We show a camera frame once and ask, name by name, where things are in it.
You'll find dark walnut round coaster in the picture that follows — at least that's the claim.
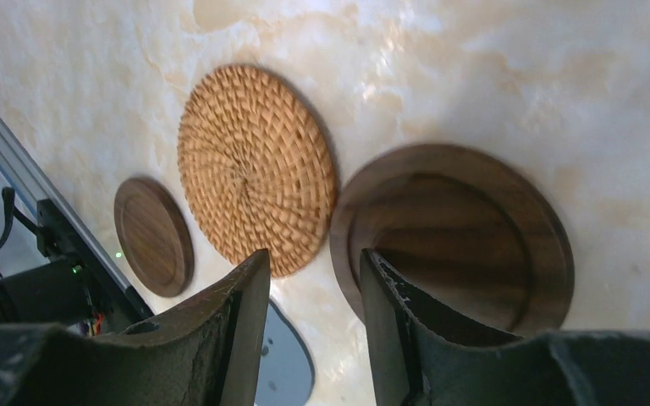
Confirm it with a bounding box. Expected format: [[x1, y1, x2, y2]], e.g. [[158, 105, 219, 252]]
[[329, 144, 575, 336]]

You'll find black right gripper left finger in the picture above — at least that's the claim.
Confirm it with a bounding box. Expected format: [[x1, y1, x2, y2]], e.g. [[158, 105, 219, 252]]
[[0, 250, 270, 405]]

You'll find grey smiley silicone coaster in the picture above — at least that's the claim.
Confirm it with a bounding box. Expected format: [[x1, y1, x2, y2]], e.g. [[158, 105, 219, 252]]
[[255, 299, 315, 406]]

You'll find aluminium frame rail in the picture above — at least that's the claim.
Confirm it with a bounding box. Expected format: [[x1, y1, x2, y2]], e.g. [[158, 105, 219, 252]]
[[0, 118, 154, 323]]

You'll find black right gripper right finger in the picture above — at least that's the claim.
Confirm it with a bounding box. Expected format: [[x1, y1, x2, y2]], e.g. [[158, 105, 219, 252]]
[[360, 249, 650, 405]]

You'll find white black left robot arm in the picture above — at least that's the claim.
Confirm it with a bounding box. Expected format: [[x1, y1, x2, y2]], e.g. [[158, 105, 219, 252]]
[[0, 187, 153, 337]]

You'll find walnut grooved round coaster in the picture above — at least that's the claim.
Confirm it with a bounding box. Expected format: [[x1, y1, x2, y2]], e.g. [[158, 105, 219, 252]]
[[113, 177, 195, 298]]

